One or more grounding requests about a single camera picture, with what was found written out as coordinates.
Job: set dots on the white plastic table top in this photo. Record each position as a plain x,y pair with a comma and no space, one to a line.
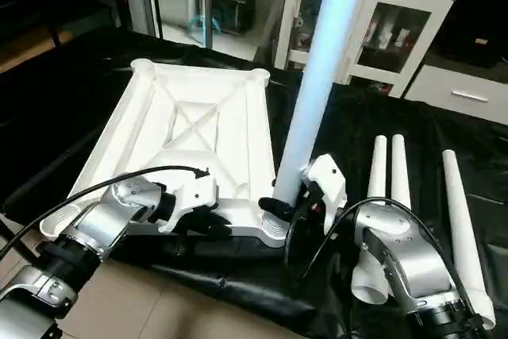
198,117

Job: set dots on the white plastic table leg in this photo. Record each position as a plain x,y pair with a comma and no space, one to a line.
464,228
375,172
317,85
399,172

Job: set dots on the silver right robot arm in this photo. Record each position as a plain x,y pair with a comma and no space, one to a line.
405,263

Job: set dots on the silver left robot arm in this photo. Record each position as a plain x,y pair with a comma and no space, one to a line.
87,232

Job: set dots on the black plastic mat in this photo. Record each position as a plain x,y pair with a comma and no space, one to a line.
71,117

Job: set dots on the white drawer unit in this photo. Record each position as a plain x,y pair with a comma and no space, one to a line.
468,93

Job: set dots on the light blue plastic object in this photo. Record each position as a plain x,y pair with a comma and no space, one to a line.
202,25

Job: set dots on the white glass-door cabinet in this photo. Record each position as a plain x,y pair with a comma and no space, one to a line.
381,21

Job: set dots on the black low cabinet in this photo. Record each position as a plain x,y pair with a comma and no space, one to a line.
484,5

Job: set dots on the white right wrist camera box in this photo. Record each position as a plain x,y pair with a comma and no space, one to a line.
329,180

